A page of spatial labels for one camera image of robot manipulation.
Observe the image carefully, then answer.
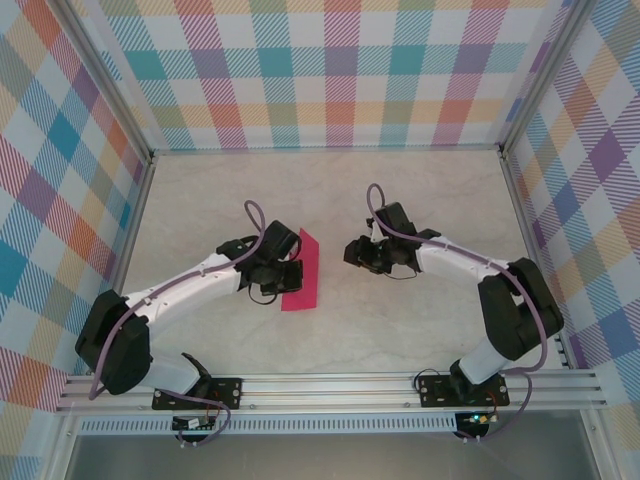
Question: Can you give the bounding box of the black controller box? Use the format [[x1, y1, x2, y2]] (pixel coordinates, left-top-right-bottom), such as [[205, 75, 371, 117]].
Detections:
[[172, 415, 217, 432]]

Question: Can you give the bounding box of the controller board with green light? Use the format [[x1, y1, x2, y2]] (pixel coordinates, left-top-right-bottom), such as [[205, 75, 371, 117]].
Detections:
[[455, 410, 496, 427]]

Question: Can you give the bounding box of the black right gripper wire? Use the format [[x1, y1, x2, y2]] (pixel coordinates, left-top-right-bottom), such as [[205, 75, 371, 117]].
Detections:
[[387, 259, 425, 279]]

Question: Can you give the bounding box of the black gripper wire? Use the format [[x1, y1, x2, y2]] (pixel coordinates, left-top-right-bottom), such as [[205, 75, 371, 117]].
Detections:
[[387, 259, 425, 279], [248, 287, 282, 307]]

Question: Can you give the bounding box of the black left gripper wire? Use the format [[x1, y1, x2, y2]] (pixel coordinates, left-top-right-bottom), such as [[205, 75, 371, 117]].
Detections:
[[248, 287, 282, 307]]

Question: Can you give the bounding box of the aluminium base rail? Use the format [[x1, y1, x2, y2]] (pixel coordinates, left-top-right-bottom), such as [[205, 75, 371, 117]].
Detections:
[[54, 372, 609, 415]]

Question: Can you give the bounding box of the aluminium frame rail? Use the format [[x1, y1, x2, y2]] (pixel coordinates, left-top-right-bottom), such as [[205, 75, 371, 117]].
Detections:
[[499, 149, 576, 371], [88, 152, 157, 376]]

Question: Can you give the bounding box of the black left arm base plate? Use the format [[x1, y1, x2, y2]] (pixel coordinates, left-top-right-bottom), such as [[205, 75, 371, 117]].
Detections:
[[151, 377, 245, 412]]

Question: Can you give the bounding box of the slotted aluminium cable duct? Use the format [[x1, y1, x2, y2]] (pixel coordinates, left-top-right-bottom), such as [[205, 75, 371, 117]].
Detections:
[[79, 418, 460, 435]]

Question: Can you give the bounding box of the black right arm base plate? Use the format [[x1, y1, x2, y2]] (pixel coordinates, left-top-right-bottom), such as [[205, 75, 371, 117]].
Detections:
[[417, 374, 511, 409]]

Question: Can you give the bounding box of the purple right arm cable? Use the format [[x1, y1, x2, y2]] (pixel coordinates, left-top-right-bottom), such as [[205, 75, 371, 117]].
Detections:
[[367, 183, 549, 444]]

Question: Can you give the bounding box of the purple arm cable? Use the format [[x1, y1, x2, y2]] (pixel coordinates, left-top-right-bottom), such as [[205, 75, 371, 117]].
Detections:
[[367, 183, 549, 444], [88, 200, 266, 447]]

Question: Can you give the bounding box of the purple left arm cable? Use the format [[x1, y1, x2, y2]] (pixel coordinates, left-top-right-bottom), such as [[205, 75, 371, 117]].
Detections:
[[88, 200, 266, 447]]

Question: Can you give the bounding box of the aluminium frame post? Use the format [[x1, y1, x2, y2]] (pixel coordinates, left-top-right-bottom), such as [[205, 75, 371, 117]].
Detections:
[[582, 407, 617, 480], [42, 413, 81, 480], [58, 0, 156, 164], [499, 0, 584, 156]]

